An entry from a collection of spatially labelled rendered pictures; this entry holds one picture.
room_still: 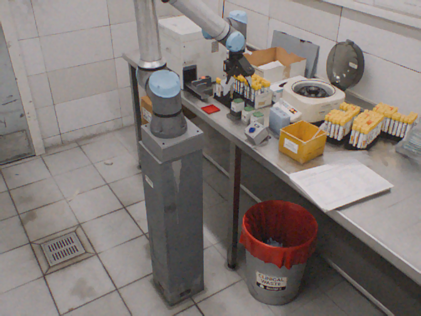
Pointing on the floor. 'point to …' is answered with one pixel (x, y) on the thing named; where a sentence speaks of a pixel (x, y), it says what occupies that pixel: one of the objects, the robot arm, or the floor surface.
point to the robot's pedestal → (175, 222)
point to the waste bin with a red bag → (277, 280)
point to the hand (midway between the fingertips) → (238, 92)
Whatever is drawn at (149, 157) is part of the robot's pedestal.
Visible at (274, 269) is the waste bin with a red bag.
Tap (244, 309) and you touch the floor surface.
